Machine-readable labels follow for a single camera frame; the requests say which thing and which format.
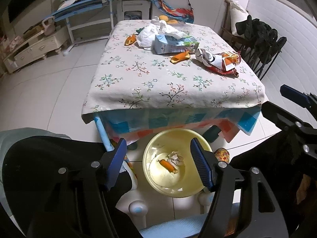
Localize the black clothes on chair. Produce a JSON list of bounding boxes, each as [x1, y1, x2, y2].
[[234, 15, 287, 64]]

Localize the blue study desk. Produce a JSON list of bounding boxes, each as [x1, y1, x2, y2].
[[42, 0, 115, 57]]

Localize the orange peel in basin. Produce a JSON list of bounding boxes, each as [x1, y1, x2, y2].
[[158, 159, 178, 174]]

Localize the checked blue under cloth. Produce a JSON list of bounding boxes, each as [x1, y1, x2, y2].
[[92, 105, 261, 144]]

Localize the wooden chair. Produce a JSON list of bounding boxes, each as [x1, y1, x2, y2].
[[220, 0, 282, 80]]

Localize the blue milk carton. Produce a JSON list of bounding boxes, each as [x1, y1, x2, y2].
[[153, 35, 199, 55]]

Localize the orange peel piece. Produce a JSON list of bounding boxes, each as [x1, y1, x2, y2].
[[124, 34, 137, 46], [170, 51, 191, 64]]

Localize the white stool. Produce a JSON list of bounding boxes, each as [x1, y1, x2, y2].
[[117, 0, 151, 20]]

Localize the floral white tablecloth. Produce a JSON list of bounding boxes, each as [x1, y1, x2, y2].
[[82, 20, 266, 123]]

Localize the yellow mango right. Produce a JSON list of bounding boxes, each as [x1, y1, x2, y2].
[[167, 19, 178, 25]]

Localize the white tv cabinet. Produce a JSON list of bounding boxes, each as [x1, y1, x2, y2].
[[3, 26, 69, 74]]

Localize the tissue in basin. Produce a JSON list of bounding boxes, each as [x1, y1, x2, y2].
[[167, 151, 184, 166]]

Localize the yellow plastic basin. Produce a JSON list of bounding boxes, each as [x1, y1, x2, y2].
[[142, 128, 212, 198]]

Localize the colourful hanging bag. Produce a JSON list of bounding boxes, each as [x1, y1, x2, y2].
[[149, 0, 195, 23]]

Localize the white pillow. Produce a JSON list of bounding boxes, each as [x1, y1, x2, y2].
[[229, 1, 249, 36]]

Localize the fruit plate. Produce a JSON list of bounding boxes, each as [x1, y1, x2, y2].
[[158, 15, 190, 26]]

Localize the yellow mango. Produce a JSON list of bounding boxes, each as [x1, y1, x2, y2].
[[167, 19, 178, 25], [159, 15, 169, 22]]

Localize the white plastic bag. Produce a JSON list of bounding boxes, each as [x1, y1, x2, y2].
[[136, 16, 187, 49]]

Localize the yellow mango left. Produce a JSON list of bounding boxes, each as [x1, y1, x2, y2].
[[159, 15, 169, 22]]

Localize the white jug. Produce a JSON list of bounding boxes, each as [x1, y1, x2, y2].
[[41, 16, 55, 36]]

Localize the snack bag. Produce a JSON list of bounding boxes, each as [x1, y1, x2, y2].
[[195, 48, 241, 77]]

